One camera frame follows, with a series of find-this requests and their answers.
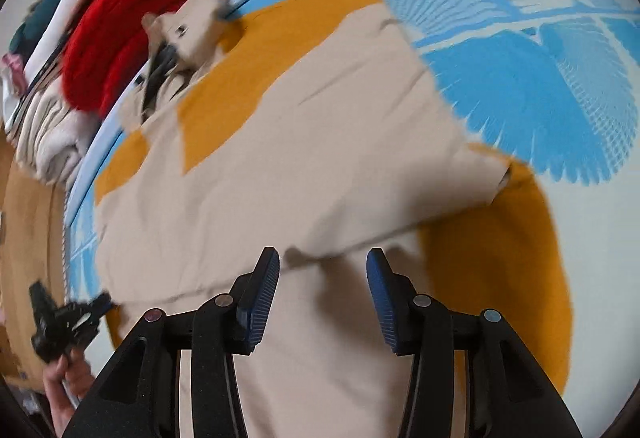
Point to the person's left hand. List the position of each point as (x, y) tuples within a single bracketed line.
[(65, 388)]

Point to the beige and orange duvet cover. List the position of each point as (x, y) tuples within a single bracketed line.
[(300, 142)]

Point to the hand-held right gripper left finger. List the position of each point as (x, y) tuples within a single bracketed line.
[(262, 288)]

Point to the white and pink folded cloth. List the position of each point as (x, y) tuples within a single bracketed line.
[(12, 72)]

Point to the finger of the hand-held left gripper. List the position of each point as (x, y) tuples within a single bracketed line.
[(95, 305)]

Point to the wooden bed frame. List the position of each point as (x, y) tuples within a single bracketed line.
[(30, 228)]

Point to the blue printed bed mat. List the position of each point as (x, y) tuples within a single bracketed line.
[(525, 67)]

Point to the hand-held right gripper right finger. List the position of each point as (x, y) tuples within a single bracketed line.
[(382, 298)]

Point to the cream fleece folded blanket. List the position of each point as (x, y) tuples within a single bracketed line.
[(50, 137)]

